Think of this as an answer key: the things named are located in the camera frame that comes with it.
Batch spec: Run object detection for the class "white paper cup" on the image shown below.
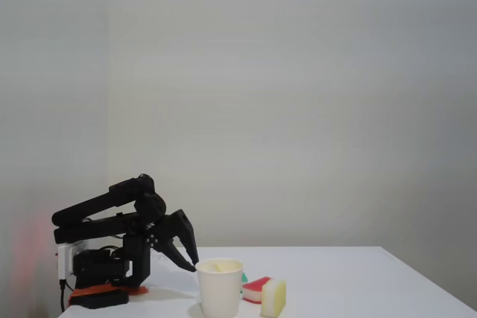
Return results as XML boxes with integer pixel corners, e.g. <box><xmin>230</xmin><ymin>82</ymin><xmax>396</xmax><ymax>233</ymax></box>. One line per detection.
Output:
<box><xmin>195</xmin><ymin>257</ymin><xmax>244</xmax><ymax>318</ymax></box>

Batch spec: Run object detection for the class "orange clamp pad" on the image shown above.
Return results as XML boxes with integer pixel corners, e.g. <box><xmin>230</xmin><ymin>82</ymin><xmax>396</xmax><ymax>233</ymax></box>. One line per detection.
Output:
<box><xmin>68</xmin><ymin>282</ymin><xmax>150</xmax><ymax>299</ymax></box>

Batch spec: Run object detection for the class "black table clamp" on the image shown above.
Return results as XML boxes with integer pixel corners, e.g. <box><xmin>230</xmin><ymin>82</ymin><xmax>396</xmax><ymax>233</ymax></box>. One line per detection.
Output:
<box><xmin>69</xmin><ymin>290</ymin><xmax>130</xmax><ymax>311</ymax></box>

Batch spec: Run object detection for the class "red sponge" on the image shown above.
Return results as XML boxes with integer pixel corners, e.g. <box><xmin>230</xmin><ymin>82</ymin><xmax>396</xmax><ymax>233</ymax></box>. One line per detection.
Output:
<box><xmin>241</xmin><ymin>276</ymin><xmax>273</xmax><ymax>305</ymax></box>

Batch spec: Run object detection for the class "white power strip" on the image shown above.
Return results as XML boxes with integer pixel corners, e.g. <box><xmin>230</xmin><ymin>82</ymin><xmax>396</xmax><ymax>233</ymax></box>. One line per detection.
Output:
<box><xmin>57</xmin><ymin>240</ymin><xmax>91</xmax><ymax>282</ymax></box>

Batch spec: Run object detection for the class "large yellow sponge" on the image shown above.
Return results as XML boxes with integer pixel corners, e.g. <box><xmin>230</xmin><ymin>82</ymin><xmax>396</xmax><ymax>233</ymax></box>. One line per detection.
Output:
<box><xmin>260</xmin><ymin>278</ymin><xmax>288</xmax><ymax>318</ymax></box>

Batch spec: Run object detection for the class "black power cable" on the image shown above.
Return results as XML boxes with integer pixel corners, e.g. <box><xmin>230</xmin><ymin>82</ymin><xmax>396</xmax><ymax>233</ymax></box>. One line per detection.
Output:
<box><xmin>59</xmin><ymin>279</ymin><xmax>69</xmax><ymax>314</ymax></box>

